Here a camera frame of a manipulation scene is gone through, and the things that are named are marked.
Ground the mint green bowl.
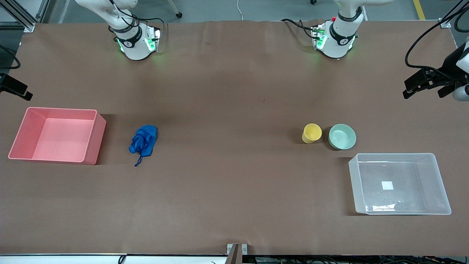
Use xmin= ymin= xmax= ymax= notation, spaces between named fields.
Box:
xmin=328 ymin=124 xmax=357 ymax=151

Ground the yellow plastic cup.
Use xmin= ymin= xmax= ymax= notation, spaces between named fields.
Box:
xmin=302 ymin=123 xmax=323 ymax=144

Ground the blue cloth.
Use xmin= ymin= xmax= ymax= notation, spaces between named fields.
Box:
xmin=128 ymin=125 xmax=158 ymax=168

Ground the clear plastic box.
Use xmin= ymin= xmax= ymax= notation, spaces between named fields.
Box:
xmin=348 ymin=153 xmax=452 ymax=216

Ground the pink plastic bin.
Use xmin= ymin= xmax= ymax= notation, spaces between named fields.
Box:
xmin=8 ymin=107 xmax=107 ymax=166

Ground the white table edge strip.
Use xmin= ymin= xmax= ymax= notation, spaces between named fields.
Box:
xmin=0 ymin=253 xmax=228 ymax=264

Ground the chair leg with caster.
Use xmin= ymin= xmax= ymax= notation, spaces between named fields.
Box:
xmin=167 ymin=0 xmax=183 ymax=19

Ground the brown table cover sheet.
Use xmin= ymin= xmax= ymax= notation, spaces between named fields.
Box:
xmin=0 ymin=20 xmax=469 ymax=257

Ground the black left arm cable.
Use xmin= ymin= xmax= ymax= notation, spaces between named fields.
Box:
xmin=404 ymin=0 xmax=469 ymax=74

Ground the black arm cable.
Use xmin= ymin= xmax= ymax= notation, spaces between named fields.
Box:
xmin=0 ymin=45 xmax=21 ymax=70
xmin=404 ymin=0 xmax=469 ymax=74

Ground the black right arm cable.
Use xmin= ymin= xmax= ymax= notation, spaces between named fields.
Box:
xmin=0 ymin=45 xmax=21 ymax=70

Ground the aluminium frame strut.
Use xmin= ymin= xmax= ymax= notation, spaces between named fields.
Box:
xmin=0 ymin=0 xmax=50 ymax=33

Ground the black left base cable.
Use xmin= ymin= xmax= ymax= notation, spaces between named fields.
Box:
xmin=280 ymin=18 xmax=320 ymax=40

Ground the black base cable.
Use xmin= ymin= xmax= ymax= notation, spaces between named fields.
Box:
xmin=108 ymin=0 xmax=166 ymax=35
xmin=280 ymin=18 xmax=320 ymax=40

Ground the black right base cable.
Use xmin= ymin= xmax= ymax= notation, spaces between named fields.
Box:
xmin=108 ymin=0 xmax=166 ymax=35

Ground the metal table edge bracket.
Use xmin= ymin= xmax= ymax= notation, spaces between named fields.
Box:
xmin=226 ymin=243 xmax=248 ymax=264

